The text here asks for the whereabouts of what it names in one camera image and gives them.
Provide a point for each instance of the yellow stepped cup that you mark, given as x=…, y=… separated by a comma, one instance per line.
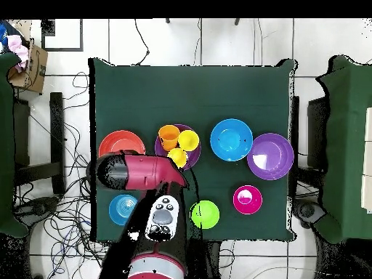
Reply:
x=178, y=157

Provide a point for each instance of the yellow smooth cup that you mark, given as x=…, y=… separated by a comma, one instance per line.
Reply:
x=189, y=140

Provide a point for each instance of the orange stepped cup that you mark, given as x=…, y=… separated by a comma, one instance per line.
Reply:
x=168, y=136

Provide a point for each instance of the orange large bowl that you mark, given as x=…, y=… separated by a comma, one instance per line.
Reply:
x=122, y=142

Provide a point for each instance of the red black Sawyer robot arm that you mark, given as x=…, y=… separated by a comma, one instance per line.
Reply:
x=142, y=171

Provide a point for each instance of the blue large bowl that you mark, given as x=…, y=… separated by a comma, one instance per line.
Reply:
x=231, y=139

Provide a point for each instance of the dark green tablecloth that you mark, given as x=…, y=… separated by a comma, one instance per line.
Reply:
x=189, y=96

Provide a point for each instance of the green small bowl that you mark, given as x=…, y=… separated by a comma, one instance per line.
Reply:
x=205, y=216

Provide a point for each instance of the pink-red small bowl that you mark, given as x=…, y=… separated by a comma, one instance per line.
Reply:
x=247, y=205

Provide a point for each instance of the blue small bowl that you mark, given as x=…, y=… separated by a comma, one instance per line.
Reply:
x=119, y=209

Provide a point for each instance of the black metal stand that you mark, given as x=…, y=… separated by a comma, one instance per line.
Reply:
x=56, y=139

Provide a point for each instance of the black cabinet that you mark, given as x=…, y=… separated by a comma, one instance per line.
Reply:
x=316, y=130

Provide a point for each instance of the black chair base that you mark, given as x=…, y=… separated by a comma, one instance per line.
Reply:
x=308, y=210
x=37, y=207

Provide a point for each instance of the green cloth covered table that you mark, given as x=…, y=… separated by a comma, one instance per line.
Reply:
x=345, y=145
x=5, y=145

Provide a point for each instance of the cardboard box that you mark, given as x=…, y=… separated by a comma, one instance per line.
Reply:
x=35, y=69

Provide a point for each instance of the pink cloth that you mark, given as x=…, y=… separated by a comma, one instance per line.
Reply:
x=17, y=48

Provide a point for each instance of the blue item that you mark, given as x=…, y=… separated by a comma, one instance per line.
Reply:
x=3, y=35

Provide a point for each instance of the black square frame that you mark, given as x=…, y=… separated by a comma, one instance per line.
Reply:
x=62, y=49

